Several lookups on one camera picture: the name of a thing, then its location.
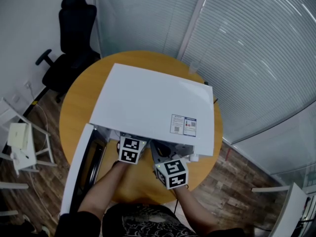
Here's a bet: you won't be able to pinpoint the white window blinds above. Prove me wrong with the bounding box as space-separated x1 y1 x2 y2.
95 0 316 144

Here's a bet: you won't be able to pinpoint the person's black printed shirt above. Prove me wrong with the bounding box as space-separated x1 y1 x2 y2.
54 202 245 237

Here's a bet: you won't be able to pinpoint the white door panel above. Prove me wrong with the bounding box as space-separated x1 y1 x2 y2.
251 182 316 237

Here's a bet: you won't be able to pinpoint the round wooden table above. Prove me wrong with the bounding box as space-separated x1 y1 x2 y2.
58 50 224 205

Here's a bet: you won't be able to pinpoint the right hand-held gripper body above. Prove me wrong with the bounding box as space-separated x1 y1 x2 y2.
153 144 199 191

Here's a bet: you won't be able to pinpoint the black office chair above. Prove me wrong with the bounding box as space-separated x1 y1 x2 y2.
35 0 101 104

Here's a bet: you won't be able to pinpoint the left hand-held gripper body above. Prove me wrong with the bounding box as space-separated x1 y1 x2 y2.
118 131 149 166

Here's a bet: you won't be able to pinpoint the flat white box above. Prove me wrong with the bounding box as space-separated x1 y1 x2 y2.
6 122 32 150

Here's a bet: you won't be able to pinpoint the white microwave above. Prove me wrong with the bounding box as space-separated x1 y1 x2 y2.
60 63 214 217

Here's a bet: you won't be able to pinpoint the person's right forearm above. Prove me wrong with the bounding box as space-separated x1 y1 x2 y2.
172 185 221 236

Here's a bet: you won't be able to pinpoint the white wooden chair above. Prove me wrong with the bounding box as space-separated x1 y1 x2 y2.
0 97 58 176

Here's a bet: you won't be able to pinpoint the person's left forearm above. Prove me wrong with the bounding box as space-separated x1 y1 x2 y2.
78 160 133 215

